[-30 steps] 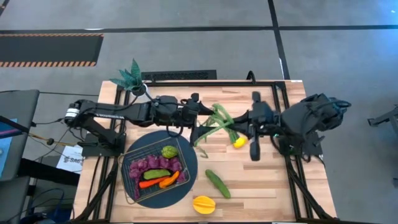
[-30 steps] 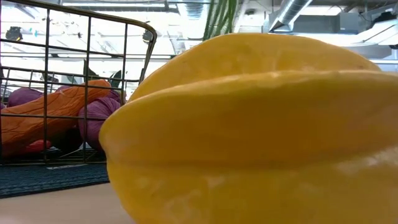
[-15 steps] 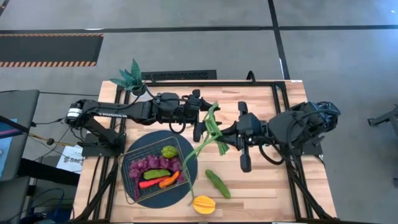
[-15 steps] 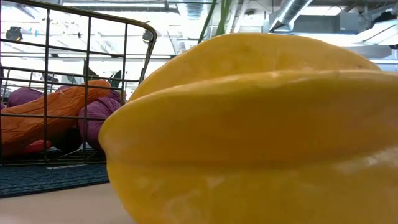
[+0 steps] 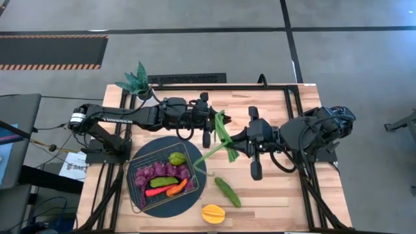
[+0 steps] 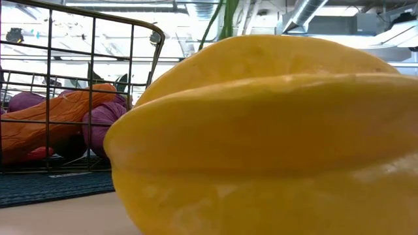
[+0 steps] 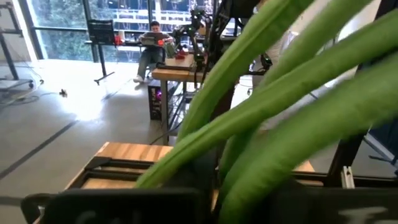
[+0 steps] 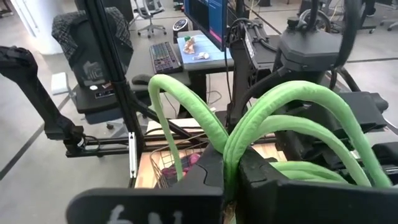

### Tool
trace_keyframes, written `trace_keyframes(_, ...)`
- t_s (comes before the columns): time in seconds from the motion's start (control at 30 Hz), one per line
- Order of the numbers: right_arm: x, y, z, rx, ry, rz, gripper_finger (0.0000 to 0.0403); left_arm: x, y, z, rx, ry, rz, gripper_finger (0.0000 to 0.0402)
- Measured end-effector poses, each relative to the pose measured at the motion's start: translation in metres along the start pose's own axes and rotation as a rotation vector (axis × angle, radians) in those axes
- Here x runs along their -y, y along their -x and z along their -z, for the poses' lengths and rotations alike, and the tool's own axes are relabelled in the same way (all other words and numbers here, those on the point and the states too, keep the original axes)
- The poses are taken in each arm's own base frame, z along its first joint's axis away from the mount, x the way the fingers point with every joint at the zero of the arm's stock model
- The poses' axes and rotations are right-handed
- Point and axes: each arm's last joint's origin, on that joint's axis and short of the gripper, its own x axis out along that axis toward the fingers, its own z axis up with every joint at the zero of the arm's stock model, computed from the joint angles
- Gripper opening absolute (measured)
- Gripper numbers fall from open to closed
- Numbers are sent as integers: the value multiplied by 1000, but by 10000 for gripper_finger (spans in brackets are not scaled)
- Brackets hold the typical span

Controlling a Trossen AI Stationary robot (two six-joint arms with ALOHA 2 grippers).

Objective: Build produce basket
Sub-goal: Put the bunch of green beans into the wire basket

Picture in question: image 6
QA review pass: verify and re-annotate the gold wire basket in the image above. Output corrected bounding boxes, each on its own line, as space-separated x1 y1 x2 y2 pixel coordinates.
0 0 166 174

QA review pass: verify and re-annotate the silver ventilation duct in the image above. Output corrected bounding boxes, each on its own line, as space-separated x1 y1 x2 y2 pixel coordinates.
282 0 329 33

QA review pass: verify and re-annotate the orange chili pepper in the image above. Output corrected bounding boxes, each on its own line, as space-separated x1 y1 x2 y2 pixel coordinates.
0 83 118 165

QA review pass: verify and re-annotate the yellow starfruit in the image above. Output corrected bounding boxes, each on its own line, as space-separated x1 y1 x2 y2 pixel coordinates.
103 34 418 235

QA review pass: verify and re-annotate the dark round woven placemat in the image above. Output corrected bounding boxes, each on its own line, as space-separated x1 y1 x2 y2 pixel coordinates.
0 170 116 209

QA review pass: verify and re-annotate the green long beans bundle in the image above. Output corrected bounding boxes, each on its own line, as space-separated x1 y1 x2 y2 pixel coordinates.
198 0 241 52

